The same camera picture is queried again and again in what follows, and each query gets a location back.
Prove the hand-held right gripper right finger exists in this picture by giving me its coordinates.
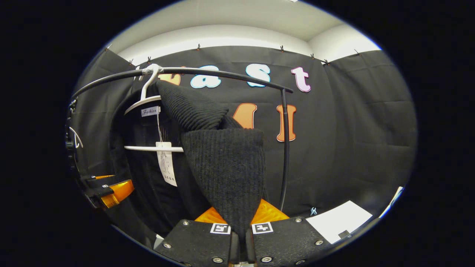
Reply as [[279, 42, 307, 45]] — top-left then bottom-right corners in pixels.
[[245, 198, 333, 266]]

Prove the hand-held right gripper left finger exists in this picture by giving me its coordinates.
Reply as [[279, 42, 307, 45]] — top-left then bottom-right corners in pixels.
[[153, 206, 240, 267]]

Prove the black knit garment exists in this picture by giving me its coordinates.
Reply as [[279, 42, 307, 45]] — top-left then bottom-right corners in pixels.
[[109, 80, 268, 241]]

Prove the white plastic clothes hanger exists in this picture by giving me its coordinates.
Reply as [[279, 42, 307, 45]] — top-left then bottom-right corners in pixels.
[[124, 64, 185, 153]]

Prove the black metal clothes rack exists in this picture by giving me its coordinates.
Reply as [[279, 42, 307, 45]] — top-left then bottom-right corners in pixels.
[[69, 67, 294, 212]]

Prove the white paper garment tag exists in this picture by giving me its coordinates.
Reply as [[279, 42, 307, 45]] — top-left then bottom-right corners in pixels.
[[156, 142, 178, 187]]

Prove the grey ribbed box white top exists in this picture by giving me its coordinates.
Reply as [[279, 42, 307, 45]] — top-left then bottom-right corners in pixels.
[[306, 200, 373, 244]]

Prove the black backdrop cloth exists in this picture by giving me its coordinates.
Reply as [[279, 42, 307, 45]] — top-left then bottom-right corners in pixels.
[[69, 45, 418, 238]]

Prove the row of black backdrop clips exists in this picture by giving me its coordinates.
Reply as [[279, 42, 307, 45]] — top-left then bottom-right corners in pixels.
[[106, 44, 361, 66]]

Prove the thin white wire hanger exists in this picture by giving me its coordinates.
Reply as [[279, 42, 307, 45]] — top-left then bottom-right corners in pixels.
[[69, 126, 84, 149]]

